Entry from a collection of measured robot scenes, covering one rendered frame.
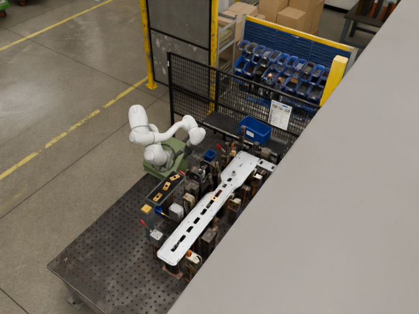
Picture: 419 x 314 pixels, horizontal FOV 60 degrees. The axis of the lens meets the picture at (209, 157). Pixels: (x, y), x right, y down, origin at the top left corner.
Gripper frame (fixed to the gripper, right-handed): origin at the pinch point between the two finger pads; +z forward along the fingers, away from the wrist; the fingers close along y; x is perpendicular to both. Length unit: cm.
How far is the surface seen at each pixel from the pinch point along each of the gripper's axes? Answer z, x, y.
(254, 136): -43, 12, -64
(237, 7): -45, -244, -249
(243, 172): -27, 42, -36
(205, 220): -8, 69, 19
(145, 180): 47.6, -9.4, 8.7
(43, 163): 184, -135, 33
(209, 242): -12, 87, 31
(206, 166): -24.8, 26.7, 0.7
